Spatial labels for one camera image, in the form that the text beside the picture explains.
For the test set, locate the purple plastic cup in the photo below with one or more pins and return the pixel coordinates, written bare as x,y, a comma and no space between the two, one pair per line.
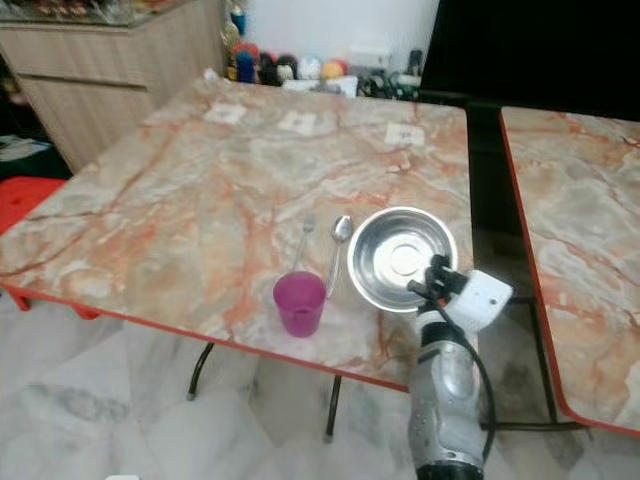
299,305

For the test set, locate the blue toy figure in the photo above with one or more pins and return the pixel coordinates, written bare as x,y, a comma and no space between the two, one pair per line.
245,66

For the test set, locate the steel spoon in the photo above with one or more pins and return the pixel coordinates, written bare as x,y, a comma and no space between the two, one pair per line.
342,229

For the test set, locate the black television screen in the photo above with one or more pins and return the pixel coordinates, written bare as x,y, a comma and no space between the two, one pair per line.
530,45

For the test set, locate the large marble-pattern red-edged table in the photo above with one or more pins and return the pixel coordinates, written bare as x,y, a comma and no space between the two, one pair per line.
190,210

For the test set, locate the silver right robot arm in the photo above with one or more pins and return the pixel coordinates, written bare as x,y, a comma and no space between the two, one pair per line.
445,400

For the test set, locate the marble-pattern red-edged side table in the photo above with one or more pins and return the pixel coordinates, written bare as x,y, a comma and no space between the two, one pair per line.
580,240

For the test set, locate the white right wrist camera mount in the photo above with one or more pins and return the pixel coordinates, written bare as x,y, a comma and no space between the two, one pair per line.
485,296

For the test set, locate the round steel plate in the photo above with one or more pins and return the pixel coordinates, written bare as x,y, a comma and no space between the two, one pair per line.
395,255

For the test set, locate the white paper label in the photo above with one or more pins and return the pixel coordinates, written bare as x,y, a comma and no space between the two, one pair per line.
405,134

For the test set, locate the red plastic stool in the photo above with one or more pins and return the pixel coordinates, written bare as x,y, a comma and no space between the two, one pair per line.
25,200

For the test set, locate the white toy ball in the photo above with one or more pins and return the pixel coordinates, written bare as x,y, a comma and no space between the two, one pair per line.
310,68

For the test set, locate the orange toy ball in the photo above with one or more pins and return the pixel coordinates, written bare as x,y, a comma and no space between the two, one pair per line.
335,69

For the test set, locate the light wooden cabinet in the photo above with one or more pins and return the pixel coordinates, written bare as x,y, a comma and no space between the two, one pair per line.
100,85

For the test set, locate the white paper stack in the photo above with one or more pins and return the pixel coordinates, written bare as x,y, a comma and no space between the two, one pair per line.
22,147

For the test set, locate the steel fork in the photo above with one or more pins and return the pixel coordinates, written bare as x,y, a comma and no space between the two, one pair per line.
306,238

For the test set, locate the white wall socket box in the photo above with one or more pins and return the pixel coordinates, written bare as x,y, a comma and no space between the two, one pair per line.
368,56

